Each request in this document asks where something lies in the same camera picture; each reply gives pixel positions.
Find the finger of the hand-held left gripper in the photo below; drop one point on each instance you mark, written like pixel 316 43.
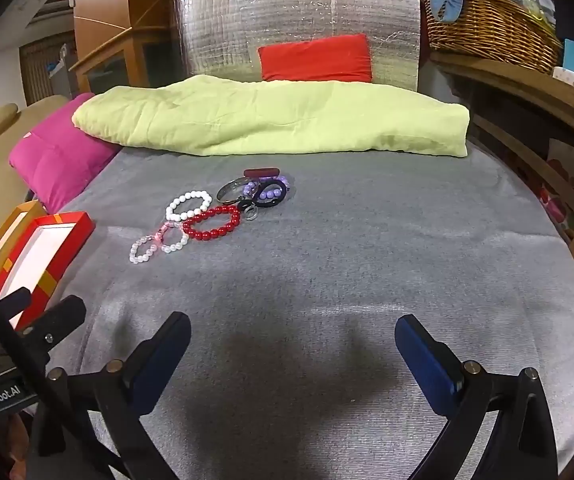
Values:
pixel 54 322
pixel 13 306

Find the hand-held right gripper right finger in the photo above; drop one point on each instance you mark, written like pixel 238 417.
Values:
pixel 427 370

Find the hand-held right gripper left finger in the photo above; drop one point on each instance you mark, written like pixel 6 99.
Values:
pixel 154 375

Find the red cardboard box tray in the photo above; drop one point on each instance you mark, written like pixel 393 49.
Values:
pixel 42 240

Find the silver metal bangle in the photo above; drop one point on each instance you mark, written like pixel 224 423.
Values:
pixel 222 192

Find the orange cardboard box lid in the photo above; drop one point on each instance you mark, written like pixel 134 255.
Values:
pixel 14 222

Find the grey bed cover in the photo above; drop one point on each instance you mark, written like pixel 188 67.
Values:
pixel 317 270

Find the magenta pillow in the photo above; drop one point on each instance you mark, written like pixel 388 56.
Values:
pixel 57 160

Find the brown wicker chest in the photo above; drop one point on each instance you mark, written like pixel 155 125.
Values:
pixel 37 70

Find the yellow-green pillow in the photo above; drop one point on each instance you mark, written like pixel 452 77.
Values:
pixel 277 115

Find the wooden shelf unit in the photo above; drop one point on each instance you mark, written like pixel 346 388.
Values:
pixel 532 90

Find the wooden cabinet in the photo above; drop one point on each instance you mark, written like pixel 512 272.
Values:
pixel 117 15

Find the red cushion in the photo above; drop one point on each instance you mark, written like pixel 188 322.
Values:
pixel 317 57

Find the wicker basket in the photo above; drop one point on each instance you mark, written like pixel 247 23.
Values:
pixel 487 25

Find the silver foil insulation mat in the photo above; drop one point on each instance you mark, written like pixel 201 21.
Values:
pixel 292 10

